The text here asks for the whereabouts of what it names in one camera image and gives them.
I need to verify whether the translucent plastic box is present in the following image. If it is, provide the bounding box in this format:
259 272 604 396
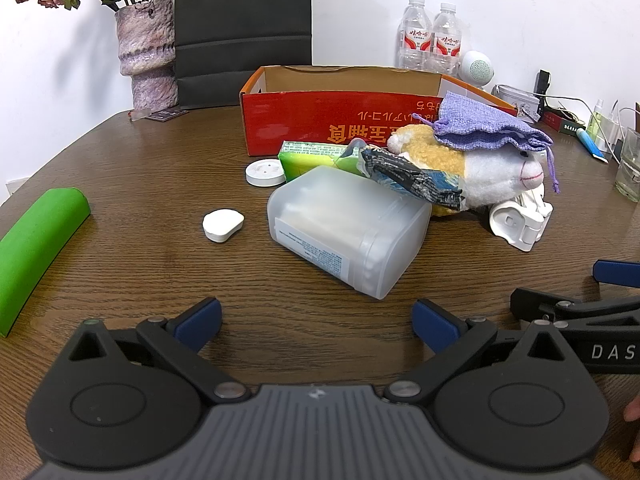
266 166 433 301

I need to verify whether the blue and white tube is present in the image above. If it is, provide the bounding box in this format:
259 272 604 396
575 127 610 164

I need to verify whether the purple drawstring pouch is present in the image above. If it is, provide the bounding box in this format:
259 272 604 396
412 91 562 195

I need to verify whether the red cardboard box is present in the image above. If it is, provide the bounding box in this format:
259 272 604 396
239 65 518 157

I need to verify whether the small white rounded case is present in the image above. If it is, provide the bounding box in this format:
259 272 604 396
202 208 245 244

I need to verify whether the green tissue packet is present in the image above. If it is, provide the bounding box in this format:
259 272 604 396
278 140 368 184

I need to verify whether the small dark card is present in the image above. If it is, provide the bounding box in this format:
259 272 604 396
145 107 190 122

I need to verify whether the black power adapter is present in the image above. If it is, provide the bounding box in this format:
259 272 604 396
534 70 552 117

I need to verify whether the white astronaut speaker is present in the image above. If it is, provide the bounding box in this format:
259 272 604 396
459 50 496 91

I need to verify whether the clear water bottle red label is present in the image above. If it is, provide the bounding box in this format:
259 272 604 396
431 2 462 75
397 0 434 72

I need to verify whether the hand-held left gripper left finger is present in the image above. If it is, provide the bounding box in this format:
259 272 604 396
67 297 251 405

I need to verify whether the white charger block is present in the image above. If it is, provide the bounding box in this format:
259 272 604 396
600 109 627 155

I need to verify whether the mottled purple vase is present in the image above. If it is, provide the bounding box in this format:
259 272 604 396
115 0 180 111

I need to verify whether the small clear spray bottle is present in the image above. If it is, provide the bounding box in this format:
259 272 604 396
587 100 606 142

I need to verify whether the white folding phone stand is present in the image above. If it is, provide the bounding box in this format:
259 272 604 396
487 184 554 254

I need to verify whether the clear glass cup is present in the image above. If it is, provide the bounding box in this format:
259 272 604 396
615 127 640 204

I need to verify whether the yellow and white plush toy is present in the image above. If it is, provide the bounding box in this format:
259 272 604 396
387 122 546 217

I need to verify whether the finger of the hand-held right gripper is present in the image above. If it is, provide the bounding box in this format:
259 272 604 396
592 259 640 289
510 287 640 330

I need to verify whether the white printed tin box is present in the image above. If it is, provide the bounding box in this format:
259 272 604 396
492 84 543 124

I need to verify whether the person's right hand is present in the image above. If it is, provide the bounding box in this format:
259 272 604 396
623 394 640 463

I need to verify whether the green foam wrist rest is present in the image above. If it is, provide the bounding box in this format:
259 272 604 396
0 187 91 338

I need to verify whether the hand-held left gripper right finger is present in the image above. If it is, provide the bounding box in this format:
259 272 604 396
382 298 576 406

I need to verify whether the printed snack packet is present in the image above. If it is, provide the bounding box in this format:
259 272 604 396
345 139 464 212

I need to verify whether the white round disc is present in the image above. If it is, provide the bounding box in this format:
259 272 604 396
245 158 287 187

